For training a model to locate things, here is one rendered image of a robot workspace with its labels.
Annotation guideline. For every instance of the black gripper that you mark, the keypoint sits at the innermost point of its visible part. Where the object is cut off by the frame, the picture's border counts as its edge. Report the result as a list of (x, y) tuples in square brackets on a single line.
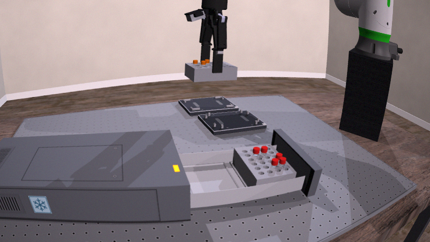
[(218, 29)]

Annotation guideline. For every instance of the white tube rack with holes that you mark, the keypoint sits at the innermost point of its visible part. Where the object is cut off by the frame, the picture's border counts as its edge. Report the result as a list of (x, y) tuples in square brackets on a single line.
[(198, 73), (257, 170)]

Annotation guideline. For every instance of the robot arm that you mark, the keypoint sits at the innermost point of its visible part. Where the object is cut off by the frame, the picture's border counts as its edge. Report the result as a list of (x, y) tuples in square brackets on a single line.
[(375, 22)]

